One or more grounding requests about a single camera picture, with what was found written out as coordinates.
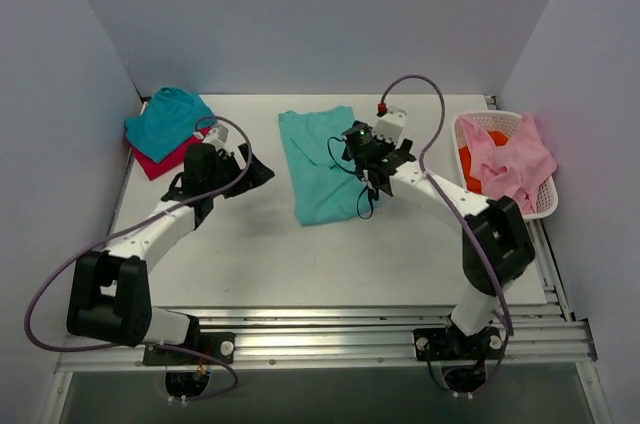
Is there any mint green t-shirt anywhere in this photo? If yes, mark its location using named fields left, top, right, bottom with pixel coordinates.
left=278, top=106, right=381, bottom=226

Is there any white plastic laundry basket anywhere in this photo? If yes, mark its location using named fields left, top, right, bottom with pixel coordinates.
left=451, top=109, right=559, bottom=225

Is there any folded teal t-shirt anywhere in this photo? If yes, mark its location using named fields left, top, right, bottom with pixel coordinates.
left=124, top=87, right=213, bottom=163

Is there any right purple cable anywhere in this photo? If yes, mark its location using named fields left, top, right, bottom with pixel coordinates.
left=375, top=74, right=515, bottom=338

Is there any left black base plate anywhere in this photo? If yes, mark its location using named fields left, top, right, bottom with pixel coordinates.
left=142, top=332, right=236, bottom=366

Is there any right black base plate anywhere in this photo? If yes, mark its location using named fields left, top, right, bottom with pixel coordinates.
left=412, top=326, right=503, bottom=362

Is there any black looped cable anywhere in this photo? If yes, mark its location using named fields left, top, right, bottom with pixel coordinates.
left=327, top=136, right=381, bottom=221

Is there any folded red t-shirt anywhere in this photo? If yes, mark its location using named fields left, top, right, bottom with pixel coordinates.
left=131, top=127, right=210, bottom=181

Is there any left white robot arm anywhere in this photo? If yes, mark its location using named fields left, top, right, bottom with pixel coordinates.
left=66, top=144, right=275, bottom=363

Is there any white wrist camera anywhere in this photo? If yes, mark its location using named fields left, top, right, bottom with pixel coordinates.
left=372, top=102, right=407, bottom=145
left=193, top=124, right=229, bottom=150

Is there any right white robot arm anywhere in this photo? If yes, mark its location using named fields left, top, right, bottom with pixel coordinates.
left=327, top=121, right=535, bottom=357

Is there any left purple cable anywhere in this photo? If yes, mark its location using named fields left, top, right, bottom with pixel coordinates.
left=23, top=116, right=254, bottom=401

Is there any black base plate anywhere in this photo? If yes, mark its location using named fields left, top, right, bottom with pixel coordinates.
left=412, top=326, right=503, bottom=362
left=142, top=332, right=236, bottom=366

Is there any orange t-shirt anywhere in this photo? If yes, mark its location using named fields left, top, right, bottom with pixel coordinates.
left=458, top=131, right=509, bottom=194

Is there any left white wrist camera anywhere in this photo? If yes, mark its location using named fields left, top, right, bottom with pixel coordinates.
left=193, top=124, right=229, bottom=150

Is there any purple cable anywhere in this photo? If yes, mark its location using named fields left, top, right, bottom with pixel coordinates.
left=375, top=74, right=515, bottom=338
left=23, top=116, right=254, bottom=401

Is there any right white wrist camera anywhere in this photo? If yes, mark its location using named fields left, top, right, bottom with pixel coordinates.
left=372, top=102, right=407, bottom=145

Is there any pink t-shirt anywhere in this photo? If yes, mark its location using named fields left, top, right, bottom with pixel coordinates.
left=459, top=111, right=558, bottom=214

